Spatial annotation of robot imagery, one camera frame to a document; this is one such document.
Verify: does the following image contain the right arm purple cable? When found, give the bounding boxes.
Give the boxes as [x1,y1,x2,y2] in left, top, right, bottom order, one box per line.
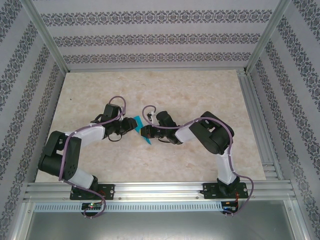
[141,104,256,217]

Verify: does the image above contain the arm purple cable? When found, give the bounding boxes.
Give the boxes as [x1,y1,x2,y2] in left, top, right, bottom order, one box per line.
[141,104,256,217]
[58,96,127,219]

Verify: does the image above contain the circuit board with green light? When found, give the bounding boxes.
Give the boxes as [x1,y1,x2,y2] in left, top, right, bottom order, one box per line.
[81,202,102,210]

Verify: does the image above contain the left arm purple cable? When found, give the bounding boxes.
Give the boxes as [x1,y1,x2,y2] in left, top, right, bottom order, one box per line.
[58,96,127,219]

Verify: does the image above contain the blue paper sheet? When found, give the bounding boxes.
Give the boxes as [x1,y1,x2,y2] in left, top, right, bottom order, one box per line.
[132,115,153,146]

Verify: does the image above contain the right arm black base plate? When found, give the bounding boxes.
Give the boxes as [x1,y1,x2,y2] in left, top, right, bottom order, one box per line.
[202,182,250,200]

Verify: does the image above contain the aluminium side rails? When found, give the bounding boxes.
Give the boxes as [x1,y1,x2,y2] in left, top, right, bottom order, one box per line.
[236,69,285,181]

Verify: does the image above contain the aluminium frame post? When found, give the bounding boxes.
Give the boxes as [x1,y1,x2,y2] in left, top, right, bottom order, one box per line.
[243,0,293,75]
[19,0,70,74]

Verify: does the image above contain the long aluminium mounting rail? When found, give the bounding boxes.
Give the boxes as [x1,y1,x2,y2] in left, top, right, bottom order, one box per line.
[23,181,293,201]

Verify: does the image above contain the slotted grey cable duct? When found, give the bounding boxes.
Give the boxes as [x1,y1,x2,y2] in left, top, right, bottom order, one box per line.
[33,202,223,213]

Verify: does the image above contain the grey sheet metal tray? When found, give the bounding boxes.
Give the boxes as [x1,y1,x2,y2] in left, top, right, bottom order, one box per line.
[23,199,307,240]

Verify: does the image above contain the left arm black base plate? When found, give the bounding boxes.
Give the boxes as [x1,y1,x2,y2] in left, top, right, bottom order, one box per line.
[69,184,115,201]

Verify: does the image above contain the thin aluminium wall strip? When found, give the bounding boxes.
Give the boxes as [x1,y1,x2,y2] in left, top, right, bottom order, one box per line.
[65,66,247,74]

